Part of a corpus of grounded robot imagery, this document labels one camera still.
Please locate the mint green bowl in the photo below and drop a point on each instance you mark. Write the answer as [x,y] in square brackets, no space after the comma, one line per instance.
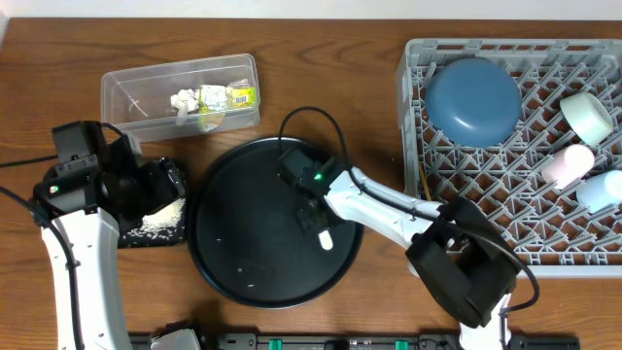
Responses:
[587,117]

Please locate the white plastic knife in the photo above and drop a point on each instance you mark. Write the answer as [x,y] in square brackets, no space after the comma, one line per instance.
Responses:
[325,240]

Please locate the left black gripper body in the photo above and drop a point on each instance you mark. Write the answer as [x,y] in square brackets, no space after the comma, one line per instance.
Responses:
[158,190]

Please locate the white pink cup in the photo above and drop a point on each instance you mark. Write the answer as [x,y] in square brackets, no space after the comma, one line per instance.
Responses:
[568,165]

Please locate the grey dishwasher rack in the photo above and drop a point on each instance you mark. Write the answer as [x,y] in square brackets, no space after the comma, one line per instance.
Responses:
[546,227]

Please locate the round black tray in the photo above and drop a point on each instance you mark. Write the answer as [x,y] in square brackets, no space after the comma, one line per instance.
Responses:
[244,237]

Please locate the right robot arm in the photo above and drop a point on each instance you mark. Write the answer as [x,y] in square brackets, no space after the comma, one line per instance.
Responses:
[452,247]

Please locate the blue plate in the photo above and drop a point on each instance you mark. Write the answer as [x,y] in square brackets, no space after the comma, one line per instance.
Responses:
[474,102]

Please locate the pile of white rice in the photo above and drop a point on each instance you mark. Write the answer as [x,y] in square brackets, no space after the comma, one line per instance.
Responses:
[164,223]

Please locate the clear plastic bin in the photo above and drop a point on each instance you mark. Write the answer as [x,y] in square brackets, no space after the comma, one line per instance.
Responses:
[137,100]

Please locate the light blue cup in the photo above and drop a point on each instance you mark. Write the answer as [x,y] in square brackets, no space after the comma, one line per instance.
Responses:
[601,191]

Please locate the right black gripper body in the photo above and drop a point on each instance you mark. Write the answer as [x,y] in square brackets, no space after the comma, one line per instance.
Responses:
[309,221]

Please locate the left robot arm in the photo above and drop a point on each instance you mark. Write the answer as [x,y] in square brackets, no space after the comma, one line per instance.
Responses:
[94,193]

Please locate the wooden chopstick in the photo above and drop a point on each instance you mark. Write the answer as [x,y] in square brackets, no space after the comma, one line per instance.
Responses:
[424,182]

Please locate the white tissue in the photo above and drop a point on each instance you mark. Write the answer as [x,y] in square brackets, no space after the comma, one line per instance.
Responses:
[185,102]

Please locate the yellow green snack wrapper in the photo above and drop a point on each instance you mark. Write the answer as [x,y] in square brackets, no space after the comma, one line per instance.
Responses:
[215,101]

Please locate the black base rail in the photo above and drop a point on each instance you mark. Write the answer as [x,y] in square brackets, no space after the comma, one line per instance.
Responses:
[250,341]

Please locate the black rectangular tray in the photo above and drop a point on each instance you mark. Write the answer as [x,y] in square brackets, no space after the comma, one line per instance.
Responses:
[134,239]

